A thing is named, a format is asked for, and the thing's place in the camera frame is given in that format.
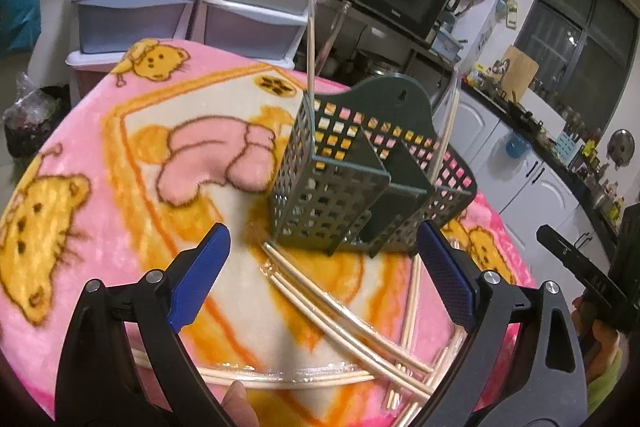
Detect light blue box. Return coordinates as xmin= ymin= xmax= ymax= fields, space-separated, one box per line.
xmin=429 ymin=29 xmax=462 ymax=64

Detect green plastic utensil holder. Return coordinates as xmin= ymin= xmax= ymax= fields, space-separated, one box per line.
xmin=270 ymin=76 xmax=476 ymax=258

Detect black trash bag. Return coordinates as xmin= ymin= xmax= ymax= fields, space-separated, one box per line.
xmin=4 ymin=74 xmax=73 ymax=160

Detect white kitchen cabinets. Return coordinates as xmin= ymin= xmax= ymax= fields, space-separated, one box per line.
xmin=435 ymin=87 xmax=621 ymax=258

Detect pink printed bear blanket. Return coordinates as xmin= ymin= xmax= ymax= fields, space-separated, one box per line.
xmin=0 ymin=38 xmax=531 ymax=427

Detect blue hanging basket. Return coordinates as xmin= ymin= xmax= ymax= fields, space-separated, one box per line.
xmin=505 ymin=132 xmax=532 ymax=160

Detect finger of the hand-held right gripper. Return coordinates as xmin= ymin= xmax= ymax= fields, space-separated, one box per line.
xmin=536 ymin=226 xmax=629 ymax=334

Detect person's left hand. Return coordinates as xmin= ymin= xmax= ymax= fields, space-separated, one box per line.
xmin=220 ymin=379 xmax=261 ymax=427

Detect hanging metal pan lid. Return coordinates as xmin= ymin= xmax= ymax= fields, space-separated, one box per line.
xmin=606 ymin=129 xmax=638 ymax=172

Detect metal shelf rack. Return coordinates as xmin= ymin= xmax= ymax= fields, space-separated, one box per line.
xmin=295 ymin=2 xmax=461 ymax=108

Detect dark kitchen window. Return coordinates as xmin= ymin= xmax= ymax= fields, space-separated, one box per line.
xmin=515 ymin=0 xmax=640 ymax=138

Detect blue knife block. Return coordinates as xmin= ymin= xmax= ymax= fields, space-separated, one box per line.
xmin=554 ymin=132 xmax=585 ymax=168

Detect wooden cutting board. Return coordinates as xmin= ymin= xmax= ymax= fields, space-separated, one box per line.
xmin=499 ymin=46 xmax=540 ymax=104

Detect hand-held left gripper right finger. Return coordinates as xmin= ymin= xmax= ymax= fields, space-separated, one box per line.
xmin=416 ymin=219 xmax=587 ymax=427

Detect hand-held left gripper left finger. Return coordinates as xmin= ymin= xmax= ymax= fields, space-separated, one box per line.
xmin=54 ymin=223 xmax=232 ymax=427

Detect person's right hand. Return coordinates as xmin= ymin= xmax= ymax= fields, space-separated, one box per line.
xmin=572 ymin=296 xmax=601 ymax=343

